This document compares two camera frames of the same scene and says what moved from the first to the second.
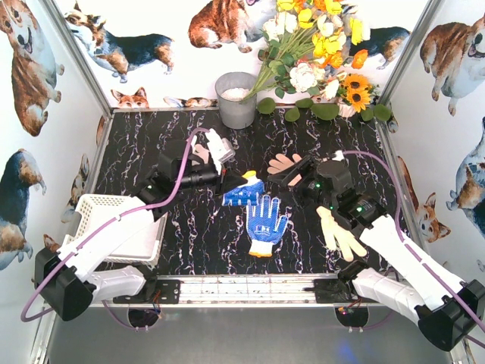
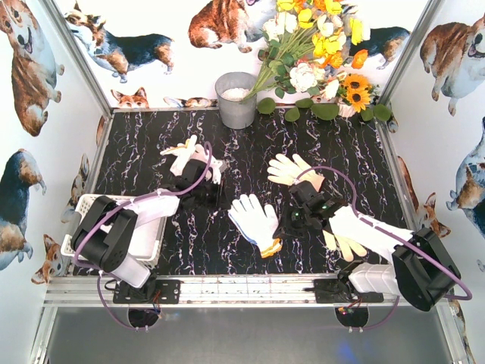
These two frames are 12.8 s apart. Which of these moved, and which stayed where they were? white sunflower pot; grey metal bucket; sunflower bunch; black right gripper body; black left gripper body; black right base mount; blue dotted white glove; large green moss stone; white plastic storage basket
Moved: black right gripper body; blue dotted white glove; black left gripper body
Stayed: grey metal bucket; black right base mount; sunflower bunch; white plastic storage basket; large green moss stone; white sunflower pot
